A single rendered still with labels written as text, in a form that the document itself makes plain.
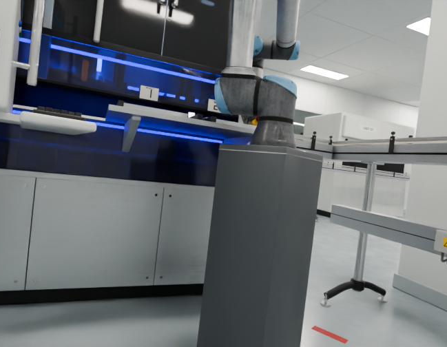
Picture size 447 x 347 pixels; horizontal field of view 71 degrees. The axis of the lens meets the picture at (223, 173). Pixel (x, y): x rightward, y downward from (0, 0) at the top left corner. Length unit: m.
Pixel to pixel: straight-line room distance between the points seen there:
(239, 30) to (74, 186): 0.97
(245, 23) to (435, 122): 1.75
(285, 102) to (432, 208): 1.64
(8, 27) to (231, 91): 0.63
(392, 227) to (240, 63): 1.22
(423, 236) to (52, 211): 1.70
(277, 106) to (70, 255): 1.12
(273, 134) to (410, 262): 1.79
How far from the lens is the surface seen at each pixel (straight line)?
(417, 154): 1.79
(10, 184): 1.57
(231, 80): 1.03
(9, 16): 1.08
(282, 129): 1.00
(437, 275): 2.47
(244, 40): 1.05
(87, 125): 1.05
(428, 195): 2.48
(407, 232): 1.83
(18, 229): 1.60
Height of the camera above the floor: 0.72
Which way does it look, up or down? 1 degrees down
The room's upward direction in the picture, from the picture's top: 7 degrees clockwise
